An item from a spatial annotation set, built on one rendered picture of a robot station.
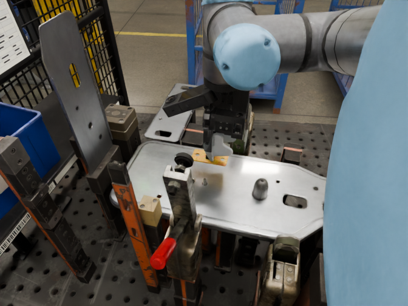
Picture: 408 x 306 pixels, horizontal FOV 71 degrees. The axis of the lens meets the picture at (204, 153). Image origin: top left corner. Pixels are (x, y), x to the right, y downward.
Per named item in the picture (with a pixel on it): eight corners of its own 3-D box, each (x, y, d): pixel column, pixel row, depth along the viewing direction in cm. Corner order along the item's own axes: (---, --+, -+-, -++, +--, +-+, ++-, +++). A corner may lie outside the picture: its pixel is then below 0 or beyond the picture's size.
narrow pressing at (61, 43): (115, 145, 76) (74, 6, 52) (92, 176, 68) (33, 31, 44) (112, 144, 76) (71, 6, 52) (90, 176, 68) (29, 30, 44)
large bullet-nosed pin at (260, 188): (266, 194, 66) (271, 175, 62) (265, 205, 64) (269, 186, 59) (252, 192, 67) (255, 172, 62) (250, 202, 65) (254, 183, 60)
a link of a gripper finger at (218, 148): (229, 172, 64) (233, 139, 58) (203, 167, 65) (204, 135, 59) (232, 163, 66) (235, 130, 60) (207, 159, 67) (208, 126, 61)
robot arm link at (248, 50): (319, 31, 32) (286, 0, 40) (220, 36, 31) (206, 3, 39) (302, 91, 38) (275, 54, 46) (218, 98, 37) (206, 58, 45)
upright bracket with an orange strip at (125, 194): (160, 289, 79) (126, 161, 44) (158, 294, 78) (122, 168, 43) (150, 286, 79) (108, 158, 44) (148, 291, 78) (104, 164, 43)
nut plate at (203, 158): (229, 155, 68) (229, 152, 67) (226, 166, 66) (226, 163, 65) (194, 149, 70) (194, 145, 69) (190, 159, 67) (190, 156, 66)
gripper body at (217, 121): (241, 143, 57) (248, 90, 49) (199, 136, 59) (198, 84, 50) (246, 120, 62) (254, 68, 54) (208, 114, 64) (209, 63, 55)
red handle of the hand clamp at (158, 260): (198, 214, 53) (172, 260, 37) (197, 225, 53) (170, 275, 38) (176, 209, 53) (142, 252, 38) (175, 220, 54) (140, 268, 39)
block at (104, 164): (137, 210, 97) (119, 145, 76) (121, 243, 88) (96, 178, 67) (129, 209, 97) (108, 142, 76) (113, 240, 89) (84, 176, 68)
